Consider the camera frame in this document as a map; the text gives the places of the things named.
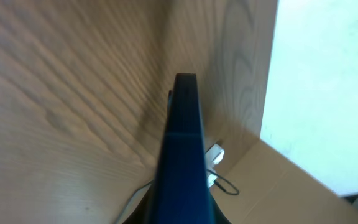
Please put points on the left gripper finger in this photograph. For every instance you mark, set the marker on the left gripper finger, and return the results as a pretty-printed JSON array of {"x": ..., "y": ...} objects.
[{"x": 179, "y": 193}]

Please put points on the cardboard panel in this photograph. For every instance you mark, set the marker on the cardboard panel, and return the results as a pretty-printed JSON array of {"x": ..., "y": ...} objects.
[{"x": 274, "y": 190}]

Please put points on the white power strip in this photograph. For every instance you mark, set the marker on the white power strip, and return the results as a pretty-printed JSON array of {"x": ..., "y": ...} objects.
[{"x": 214, "y": 155}]

